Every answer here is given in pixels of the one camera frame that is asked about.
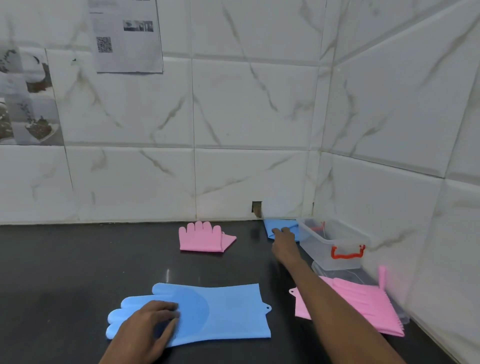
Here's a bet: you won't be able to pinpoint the person's left hand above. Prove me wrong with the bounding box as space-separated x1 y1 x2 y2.
99 299 181 364

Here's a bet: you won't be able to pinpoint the person's right hand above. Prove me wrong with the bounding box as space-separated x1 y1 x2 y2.
270 226 305 266

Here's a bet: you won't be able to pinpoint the blue silicone glove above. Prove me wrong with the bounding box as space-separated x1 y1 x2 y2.
105 282 272 348
263 219 301 243

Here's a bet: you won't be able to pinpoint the clear plastic box red handles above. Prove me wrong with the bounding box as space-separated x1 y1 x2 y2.
296 217 372 272

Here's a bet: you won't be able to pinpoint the pink silicone glove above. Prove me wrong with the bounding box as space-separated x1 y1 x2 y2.
178 220 238 253
288 265 406 338

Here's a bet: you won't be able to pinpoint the person's right forearm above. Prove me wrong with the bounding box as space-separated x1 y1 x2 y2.
283 257 409 364

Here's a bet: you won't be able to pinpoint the clear plastic lid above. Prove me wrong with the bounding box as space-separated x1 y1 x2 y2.
311 260 410 325

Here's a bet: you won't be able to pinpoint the paper sheet with square code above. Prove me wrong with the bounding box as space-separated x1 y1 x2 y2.
88 0 165 74

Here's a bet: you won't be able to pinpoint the coffee print wall tile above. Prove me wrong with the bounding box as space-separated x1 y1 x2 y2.
0 46 65 146

